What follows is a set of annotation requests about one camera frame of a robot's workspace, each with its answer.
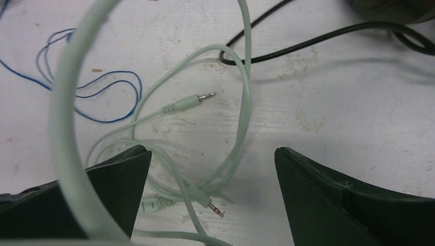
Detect mint green headphone cable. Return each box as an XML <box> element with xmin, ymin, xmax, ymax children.
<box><xmin>0</xmin><ymin>0</ymin><xmax>253</xmax><ymax>246</ymax></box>

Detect thin blue headphone cable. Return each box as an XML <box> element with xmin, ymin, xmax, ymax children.
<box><xmin>0</xmin><ymin>0</ymin><xmax>143</xmax><ymax>124</ymax></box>

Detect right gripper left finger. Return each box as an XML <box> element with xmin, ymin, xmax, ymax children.
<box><xmin>0</xmin><ymin>145</ymin><xmax>152</xmax><ymax>240</ymax></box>

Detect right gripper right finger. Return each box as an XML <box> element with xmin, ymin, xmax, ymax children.
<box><xmin>274</xmin><ymin>147</ymin><xmax>434</xmax><ymax>245</ymax></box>

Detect thin black headphone cable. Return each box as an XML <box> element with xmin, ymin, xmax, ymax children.
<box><xmin>219</xmin><ymin>0</ymin><xmax>435</xmax><ymax>66</ymax></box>

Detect black blue headphones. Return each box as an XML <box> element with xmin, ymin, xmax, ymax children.
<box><xmin>345</xmin><ymin>0</ymin><xmax>434</xmax><ymax>25</ymax></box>

